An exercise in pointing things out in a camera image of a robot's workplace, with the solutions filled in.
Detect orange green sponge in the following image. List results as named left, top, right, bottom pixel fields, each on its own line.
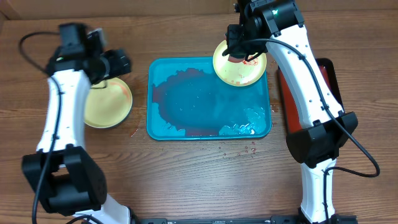
left=228, top=54, right=245, bottom=63

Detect yellow plate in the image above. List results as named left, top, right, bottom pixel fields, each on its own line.
left=213, top=40, right=267, bottom=86
left=84, top=78, right=133, bottom=129

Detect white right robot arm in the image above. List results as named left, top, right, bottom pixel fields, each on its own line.
left=224, top=0, right=358, bottom=223

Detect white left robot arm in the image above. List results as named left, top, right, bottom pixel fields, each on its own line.
left=22, top=48, right=137, bottom=223

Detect teal plastic tray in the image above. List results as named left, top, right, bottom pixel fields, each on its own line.
left=147, top=57, right=272, bottom=141

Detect red black tray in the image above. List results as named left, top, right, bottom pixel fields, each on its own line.
left=277, top=58, right=343, bottom=134

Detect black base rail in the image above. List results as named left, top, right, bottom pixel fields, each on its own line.
left=136, top=214, right=358, bottom=224

